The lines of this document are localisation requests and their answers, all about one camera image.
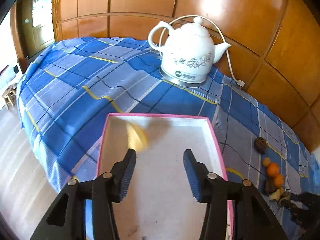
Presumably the white ceramic electric kettle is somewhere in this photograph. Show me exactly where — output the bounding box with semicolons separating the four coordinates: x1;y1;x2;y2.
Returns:
148;15;231;87

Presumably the dark brown fruit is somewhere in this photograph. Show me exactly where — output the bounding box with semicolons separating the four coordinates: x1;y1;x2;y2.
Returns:
264;178;277;195
253;137;268;154

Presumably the dark brown fruit far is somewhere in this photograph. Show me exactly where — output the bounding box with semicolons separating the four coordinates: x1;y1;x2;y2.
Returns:
253;137;268;154

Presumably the white kettle power cord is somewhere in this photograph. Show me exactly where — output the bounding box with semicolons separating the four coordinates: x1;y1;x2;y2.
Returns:
158;15;245;88

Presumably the wooden door with glass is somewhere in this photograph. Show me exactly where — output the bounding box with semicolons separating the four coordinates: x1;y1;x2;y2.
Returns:
16;0;55;58

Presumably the orange fruit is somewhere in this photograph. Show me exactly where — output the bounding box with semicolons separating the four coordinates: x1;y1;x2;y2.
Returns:
273;173;284;189
266;163;280;178

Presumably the orange fruit near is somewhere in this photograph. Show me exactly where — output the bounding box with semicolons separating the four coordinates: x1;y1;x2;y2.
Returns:
273;173;284;189

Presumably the pink rimmed white tray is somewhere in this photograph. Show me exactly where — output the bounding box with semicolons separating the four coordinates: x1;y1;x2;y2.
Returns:
97;114;227;239

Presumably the dark brown fruit near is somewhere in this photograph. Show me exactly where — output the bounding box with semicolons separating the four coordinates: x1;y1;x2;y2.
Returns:
264;178;277;195

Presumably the small wooden stool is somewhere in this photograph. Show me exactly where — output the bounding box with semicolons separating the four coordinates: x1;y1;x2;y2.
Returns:
2;83;17;109

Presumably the blue plaid tablecloth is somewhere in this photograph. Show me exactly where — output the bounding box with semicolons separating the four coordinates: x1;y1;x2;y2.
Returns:
16;36;320;240

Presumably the yellow pear fruit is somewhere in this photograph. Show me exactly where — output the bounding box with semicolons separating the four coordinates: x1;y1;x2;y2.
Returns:
126;121;149;153

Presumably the small yellow fruit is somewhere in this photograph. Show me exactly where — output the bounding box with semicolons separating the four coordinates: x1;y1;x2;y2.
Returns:
263;158;271;167

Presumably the orange fruit far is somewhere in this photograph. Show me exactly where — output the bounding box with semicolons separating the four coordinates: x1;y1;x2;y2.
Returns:
266;163;280;178

